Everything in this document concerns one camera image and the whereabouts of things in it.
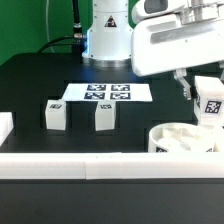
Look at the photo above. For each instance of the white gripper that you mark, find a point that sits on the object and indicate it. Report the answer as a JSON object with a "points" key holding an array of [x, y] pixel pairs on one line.
{"points": [[164, 44]]}

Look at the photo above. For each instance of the white round stool seat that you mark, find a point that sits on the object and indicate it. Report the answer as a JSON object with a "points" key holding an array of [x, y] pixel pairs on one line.
{"points": [[182, 138]]}

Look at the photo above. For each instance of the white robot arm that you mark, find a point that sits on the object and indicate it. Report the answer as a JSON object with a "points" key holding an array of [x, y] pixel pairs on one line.
{"points": [[110, 35]]}

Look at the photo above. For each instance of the white sheet with tags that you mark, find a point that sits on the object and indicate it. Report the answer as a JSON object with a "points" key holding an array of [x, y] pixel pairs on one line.
{"points": [[107, 91]]}

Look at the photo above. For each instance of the white left fence bar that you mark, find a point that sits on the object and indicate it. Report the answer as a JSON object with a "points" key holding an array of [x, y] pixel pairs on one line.
{"points": [[6, 125]]}

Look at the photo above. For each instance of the white fence bar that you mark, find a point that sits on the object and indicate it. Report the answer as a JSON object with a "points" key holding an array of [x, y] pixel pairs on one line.
{"points": [[6, 125], [97, 166]]}

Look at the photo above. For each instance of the white front fence bar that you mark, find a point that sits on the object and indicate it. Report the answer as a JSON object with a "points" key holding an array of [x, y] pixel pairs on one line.
{"points": [[97, 166]]}

